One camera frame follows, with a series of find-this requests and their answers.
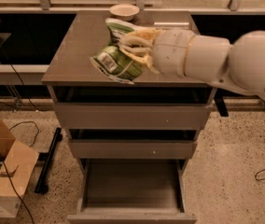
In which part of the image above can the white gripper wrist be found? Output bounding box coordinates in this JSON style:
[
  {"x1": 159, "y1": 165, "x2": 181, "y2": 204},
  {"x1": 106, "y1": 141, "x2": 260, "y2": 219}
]
[{"x1": 119, "y1": 28, "x2": 231, "y2": 82}]

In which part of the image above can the green jalapeno chip bag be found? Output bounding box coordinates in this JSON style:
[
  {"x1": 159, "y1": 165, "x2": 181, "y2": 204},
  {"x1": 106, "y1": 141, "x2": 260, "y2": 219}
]
[{"x1": 90, "y1": 18, "x2": 143, "y2": 84}]

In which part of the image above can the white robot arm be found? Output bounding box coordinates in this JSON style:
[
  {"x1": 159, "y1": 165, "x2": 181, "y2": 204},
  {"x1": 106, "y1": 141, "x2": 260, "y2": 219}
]
[{"x1": 119, "y1": 28, "x2": 265, "y2": 101}]

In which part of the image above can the grey top drawer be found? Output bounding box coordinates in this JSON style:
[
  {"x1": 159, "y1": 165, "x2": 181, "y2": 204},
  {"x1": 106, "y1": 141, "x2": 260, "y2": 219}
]
[{"x1": 49, "y1": 86, "x2": 215, "y2": 130}]

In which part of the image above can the grey drawer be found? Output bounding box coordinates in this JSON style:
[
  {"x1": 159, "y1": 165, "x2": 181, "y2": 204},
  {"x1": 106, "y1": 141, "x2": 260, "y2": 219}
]
[
  {"x1": 68, "y1": 129, "x2": 198, "y2": 159},
  {"x1": 49, "y1": 86, "x2": 215, "y2": 130},
  {"x1": 67, "y1": 160, "x2": 197, "y2": 224}
]

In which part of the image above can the grey drawer cabinet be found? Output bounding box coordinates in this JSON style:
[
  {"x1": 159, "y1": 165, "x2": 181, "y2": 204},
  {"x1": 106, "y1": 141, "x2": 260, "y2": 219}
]
[{"x1": 40, "y1": 9, "x2": 224, "y2": 224}]

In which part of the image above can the grey middle drawer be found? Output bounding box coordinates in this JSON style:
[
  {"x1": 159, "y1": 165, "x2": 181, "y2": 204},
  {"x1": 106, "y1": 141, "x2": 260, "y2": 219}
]
[{"x1": 68, "y1": 129, "x2": 198, "y2": 159}]

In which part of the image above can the grey bottom drawer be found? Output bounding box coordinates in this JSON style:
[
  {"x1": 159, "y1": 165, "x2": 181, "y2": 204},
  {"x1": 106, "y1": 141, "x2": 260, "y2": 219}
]
[{"x1": 67, "y1": 160, "x2": 197, "y2": 224}]

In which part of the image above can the white bowl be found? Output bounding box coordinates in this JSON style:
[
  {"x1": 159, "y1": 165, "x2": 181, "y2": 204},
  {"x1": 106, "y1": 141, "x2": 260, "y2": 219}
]
[{"x1": 109, "y1": 4, "x2": 140, "y2": 21}]

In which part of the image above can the black table leg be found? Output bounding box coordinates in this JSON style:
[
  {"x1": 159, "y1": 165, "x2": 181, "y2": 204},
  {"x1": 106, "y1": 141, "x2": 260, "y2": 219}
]
[{"x1": 214, "y1": 90, "x2": 229, "y2": 117}]

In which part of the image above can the black metal bar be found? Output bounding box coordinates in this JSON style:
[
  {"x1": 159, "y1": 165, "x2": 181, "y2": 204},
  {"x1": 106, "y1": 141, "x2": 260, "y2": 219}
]
[{"x1": 35, "y1": 128, "x2": 63, "y2": 194}]

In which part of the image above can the brown cardboard box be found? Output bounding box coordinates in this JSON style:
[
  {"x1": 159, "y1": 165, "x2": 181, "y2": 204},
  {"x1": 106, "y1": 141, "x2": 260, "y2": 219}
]
[{"x1": 0, "y1": 120, "x2": 38, "y2": 217}]

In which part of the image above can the black cable on left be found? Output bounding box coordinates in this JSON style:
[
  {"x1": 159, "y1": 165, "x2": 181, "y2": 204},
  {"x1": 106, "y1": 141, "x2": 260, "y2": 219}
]
[{"x1": 0, "y1": 31, "x2": 41, "y2": 224}]

